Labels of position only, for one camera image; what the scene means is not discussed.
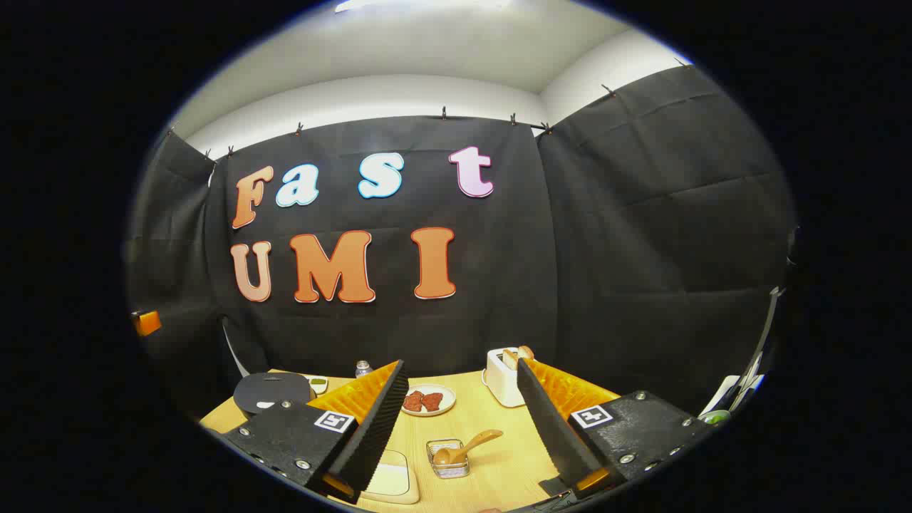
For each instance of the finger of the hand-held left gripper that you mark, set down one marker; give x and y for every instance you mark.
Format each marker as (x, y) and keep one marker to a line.
(147, 323)

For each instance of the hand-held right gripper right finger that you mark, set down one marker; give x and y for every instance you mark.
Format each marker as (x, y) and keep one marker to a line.
(552, 427)

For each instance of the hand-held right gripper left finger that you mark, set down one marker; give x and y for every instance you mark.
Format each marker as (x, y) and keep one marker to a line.
(370, 434)

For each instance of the wooden spoon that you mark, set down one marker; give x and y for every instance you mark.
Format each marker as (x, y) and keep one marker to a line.
(470, 444)

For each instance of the black and white rice cooker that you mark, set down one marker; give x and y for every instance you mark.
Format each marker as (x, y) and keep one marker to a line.
(271, 390)

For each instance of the red meat slice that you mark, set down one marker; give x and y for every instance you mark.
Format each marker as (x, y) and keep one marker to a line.
(432, 401)
(413, 401)

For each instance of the white toaster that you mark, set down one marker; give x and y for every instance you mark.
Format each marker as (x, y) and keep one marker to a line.
(502, 385)

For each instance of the small clear plastic bottle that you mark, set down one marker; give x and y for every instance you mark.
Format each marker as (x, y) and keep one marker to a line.
(363, 369)

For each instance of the small green and white dish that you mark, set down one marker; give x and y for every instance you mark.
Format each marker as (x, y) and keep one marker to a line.
(318, 385)

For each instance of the toasted bread slice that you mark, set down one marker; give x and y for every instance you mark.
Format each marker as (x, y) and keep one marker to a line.
(510, 358)
(526, 351)

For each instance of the white round plate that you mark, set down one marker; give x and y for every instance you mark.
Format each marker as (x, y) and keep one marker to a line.
(447, 400)

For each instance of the green round object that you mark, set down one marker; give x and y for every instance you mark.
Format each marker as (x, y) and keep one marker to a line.
(716, 417)

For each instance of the black backdrop cloth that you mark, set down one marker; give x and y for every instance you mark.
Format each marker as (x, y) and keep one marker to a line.
(605, 249)

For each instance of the grey metal stand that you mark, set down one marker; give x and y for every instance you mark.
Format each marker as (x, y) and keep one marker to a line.
(771, 317)

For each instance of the ceiling light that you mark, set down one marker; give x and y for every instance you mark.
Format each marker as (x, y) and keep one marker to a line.
(420, 3)

